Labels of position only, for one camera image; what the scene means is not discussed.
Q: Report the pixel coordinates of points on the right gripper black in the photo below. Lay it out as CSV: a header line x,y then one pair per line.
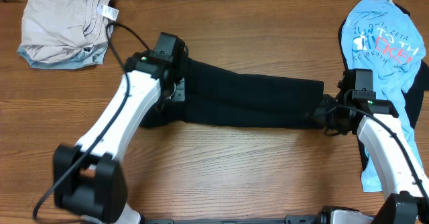
x,y
320,117

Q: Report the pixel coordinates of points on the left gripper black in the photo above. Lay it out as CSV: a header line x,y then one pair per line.
x,y
179,91

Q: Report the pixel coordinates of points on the black t-shirt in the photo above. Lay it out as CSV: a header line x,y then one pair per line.
x,y
215,96

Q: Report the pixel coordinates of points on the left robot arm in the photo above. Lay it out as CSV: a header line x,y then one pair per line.
x,y
88,178

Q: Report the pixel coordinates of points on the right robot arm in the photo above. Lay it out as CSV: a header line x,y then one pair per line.
x,y
377,126

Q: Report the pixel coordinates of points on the black garment under blue shirt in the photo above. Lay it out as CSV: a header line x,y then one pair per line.
x,y
414,100

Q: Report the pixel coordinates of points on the light blue printed t-shirt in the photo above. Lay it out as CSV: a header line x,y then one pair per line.
x,y
385,69

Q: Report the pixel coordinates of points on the folded light denim garment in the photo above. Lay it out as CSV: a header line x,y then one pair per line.
x,y
85,57

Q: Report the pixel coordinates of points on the folded beige garment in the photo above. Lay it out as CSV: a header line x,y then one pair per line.
x,y
55,30

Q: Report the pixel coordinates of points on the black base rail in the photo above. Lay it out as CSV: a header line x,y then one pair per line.
x,y
289,219

